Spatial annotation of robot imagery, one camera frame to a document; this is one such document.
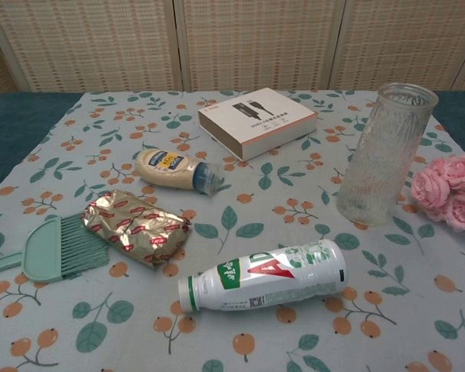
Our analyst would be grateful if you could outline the pink artificial roses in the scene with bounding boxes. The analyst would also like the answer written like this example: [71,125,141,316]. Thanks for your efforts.
[410,151,465,236]

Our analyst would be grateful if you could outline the mayonnaise squeeze bottle blue cap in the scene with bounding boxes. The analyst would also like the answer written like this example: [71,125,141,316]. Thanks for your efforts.
[134,149,226,197]

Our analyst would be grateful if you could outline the green plastic hand brush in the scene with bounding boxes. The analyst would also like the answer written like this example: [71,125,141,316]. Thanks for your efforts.
[0,215,110,283]

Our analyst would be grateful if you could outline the white cable product box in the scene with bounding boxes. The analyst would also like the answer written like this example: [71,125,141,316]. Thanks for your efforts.
[197,87,319,162]

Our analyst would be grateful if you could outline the white AD milk bottle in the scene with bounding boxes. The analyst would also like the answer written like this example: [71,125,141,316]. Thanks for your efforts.
[177,239,349,313]

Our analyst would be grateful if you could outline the gold foil snack packet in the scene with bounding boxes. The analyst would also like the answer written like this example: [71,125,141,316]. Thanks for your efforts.
[80,188,191,270]

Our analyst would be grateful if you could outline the floral patterned tablecloth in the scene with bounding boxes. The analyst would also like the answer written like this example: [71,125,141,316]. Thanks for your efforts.
[0,89,465,372]

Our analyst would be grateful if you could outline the transparent ribbed glass vase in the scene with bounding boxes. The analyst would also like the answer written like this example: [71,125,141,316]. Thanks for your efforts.
[336,82,439,228]

